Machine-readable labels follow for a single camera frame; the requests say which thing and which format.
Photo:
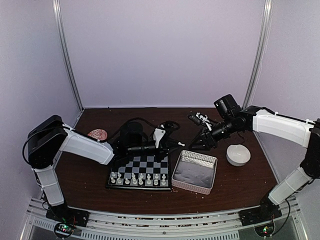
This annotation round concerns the black white chessboard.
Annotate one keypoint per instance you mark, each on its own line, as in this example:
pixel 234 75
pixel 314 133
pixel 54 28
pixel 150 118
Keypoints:
pixel 145 165

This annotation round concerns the front aluminium rail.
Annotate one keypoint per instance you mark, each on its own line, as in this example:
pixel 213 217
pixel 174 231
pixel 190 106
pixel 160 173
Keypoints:
pixel 221 225

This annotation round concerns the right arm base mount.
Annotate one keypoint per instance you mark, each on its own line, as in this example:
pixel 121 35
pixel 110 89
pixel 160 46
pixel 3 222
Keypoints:
pixel 262 217

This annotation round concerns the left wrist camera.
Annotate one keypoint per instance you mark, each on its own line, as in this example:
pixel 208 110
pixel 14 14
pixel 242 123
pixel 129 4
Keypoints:
pixel 158 134

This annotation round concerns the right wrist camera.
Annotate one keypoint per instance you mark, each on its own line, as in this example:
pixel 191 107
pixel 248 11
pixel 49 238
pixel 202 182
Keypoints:
pixel 201 120

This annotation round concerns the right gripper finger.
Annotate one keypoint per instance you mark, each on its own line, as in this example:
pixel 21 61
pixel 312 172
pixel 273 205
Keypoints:
pixel 197 141
pixel 199 147

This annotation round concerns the left aluminium frame post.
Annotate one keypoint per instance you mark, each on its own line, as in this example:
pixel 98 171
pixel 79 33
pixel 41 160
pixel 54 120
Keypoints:
pixel 65 52

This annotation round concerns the twelfth white chess piece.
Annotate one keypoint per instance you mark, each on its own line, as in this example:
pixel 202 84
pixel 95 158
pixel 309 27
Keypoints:
pixel 149 182

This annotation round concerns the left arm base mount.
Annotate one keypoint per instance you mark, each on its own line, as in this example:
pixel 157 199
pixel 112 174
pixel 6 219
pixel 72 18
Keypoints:
pixel 68 219

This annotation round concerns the eleventh white chess piece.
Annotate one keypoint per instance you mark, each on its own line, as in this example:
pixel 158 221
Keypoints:
pixel 134 181

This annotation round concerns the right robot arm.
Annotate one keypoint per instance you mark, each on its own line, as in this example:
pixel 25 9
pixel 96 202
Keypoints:
pixel 264 121

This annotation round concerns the pink plastic basket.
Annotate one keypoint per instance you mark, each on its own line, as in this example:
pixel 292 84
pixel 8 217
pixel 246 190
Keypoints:
pixel 195 172

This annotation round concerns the aluminium frame post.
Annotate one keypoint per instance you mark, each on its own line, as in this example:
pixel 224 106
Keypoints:
pixel 261 47
pixel 65 52

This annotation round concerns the red patterned bowl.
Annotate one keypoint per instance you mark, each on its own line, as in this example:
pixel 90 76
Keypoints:
pixel 99 134

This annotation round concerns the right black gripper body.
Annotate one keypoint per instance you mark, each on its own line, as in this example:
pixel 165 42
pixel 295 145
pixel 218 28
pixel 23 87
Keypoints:
pixel 211 142

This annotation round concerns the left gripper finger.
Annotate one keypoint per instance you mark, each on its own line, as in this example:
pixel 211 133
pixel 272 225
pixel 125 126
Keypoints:
pixel 173 143
pixel 168 150

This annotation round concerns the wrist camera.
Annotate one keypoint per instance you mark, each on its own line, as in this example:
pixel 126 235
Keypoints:
pixel 201 120
pixel 158 134

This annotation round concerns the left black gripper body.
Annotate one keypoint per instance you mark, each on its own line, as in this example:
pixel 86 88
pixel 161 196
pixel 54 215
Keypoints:
pixel 162 150

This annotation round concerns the right aluminium frame post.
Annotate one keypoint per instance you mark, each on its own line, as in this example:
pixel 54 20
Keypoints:
pixel 261 47

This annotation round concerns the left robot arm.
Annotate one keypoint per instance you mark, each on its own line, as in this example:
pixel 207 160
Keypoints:
pixel 136 137

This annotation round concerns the white ceramic bowl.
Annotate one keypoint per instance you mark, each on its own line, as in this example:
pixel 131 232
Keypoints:
pixel 238 155

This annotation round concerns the fifteenth white chess piece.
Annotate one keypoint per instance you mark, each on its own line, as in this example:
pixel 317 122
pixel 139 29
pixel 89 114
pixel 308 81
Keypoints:
pixel 155 182

